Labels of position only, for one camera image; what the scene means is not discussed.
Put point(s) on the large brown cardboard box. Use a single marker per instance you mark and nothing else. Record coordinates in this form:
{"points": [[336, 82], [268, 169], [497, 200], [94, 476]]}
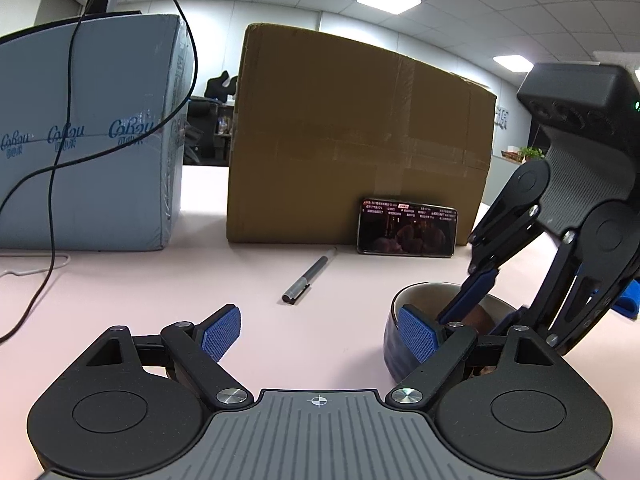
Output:
{"points": [[323, 122]]}

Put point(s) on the light blue wrapped carton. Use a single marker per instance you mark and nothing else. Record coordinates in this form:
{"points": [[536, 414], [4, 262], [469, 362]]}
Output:
{"points": [[92, 132]]}

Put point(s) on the brown cleaning cloth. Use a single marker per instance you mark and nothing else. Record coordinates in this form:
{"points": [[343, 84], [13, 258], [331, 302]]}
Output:
{"points": [[484, 318]]}

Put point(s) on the grey black pen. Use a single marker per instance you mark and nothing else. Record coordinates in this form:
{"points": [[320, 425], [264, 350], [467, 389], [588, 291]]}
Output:
{"points": [[296, 290]]}

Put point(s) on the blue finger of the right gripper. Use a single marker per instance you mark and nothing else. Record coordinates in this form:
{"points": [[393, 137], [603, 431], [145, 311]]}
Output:
{"points": [[507, 320], [473, 289]]}

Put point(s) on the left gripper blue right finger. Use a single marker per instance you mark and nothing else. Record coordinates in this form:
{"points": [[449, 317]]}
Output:
{"points": [[444, 369]]}

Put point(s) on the black smartphone playing video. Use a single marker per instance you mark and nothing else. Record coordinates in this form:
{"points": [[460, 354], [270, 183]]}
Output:
{"points": [[397, 228]]}

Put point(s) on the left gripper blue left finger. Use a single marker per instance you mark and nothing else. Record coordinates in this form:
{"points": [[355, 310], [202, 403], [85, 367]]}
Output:
{"points": [[195, 351]]}

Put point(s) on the potted green plant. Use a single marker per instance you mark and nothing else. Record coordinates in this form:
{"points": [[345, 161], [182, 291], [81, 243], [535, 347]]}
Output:
{"points": [[528, 154]]}

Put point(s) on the blue microfibre cloth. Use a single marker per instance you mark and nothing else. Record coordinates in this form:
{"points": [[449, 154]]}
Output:
{"points": [[628, 303]]}

